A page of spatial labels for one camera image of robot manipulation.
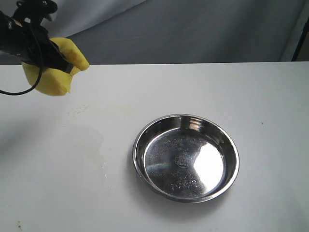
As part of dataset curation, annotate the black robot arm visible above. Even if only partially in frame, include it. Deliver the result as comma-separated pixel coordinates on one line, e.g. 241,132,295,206
0,12,73,73

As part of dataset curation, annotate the yellow sponge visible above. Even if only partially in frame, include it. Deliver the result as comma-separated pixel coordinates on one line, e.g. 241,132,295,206
35,37,89,96

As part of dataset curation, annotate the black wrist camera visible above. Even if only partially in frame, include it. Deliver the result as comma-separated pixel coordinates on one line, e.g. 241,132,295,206
12,0,58,27

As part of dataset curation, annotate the white backdrop cloth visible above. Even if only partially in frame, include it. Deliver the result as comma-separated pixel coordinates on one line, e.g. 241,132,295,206
0,0,309,66

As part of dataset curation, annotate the black camera cable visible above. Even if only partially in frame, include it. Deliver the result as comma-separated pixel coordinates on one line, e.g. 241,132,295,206
0,24,45,96

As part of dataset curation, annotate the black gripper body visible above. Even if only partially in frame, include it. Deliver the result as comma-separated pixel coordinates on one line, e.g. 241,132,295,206
0,21,65,70

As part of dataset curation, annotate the round stainless steel dish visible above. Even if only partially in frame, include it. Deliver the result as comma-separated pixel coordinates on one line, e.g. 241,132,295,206
132,114,240,203

